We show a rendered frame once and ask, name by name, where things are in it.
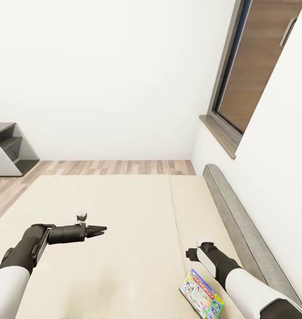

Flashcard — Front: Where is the board game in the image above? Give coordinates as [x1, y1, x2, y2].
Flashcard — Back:
[179, 268, 225, 319]

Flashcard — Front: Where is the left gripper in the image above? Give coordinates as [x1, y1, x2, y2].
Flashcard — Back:
[61, 221, 107, 243]

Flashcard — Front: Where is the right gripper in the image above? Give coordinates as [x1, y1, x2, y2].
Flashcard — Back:
[186, 248, 199, 262]

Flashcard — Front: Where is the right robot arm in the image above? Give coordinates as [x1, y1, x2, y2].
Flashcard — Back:
[186, 237, 302, 319]

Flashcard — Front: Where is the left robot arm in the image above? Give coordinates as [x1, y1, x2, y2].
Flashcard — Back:
[0, 210, 107, 319]

